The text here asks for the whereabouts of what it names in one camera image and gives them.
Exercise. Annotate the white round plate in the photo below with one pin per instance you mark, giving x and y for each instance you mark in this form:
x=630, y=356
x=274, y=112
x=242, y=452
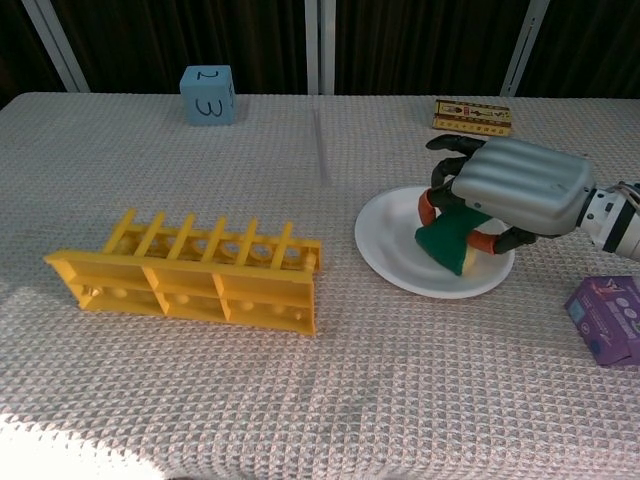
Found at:
x=390, y=240

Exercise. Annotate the purple small carton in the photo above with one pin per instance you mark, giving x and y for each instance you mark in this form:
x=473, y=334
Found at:
x=607, y=320

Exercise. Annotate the right orange-tipped silver robot hand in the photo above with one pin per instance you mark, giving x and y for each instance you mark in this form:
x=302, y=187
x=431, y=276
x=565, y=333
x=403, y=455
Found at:
x=530, y=185

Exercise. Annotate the beige waffle tablecloth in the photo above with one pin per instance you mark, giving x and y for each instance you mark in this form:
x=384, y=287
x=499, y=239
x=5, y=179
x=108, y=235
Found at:
x=300, y=390

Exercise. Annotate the slanted aluminium frame post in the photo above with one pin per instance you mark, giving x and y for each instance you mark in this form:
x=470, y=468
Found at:
x=525, y=45
x=55, y=45

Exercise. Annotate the yellow plastic dish rack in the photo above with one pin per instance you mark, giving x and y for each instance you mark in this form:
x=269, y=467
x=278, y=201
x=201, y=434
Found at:
x=190, y=285

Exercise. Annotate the blue numbered foam cube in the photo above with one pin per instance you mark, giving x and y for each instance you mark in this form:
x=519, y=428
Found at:
x=207, y=97

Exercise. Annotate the upright double aluminium post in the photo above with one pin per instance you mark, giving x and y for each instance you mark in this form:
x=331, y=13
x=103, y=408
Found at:
x=320, y=45

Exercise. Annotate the green yellow sponge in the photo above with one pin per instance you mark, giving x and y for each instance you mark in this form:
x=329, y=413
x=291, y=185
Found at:
x=445, y=245

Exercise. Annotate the brown yellow printed box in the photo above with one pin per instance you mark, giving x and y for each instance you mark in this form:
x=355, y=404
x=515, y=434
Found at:
x=472, y=117

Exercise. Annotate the black pleated curtain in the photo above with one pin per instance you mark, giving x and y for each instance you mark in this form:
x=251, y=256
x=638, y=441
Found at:
x=175, y=35

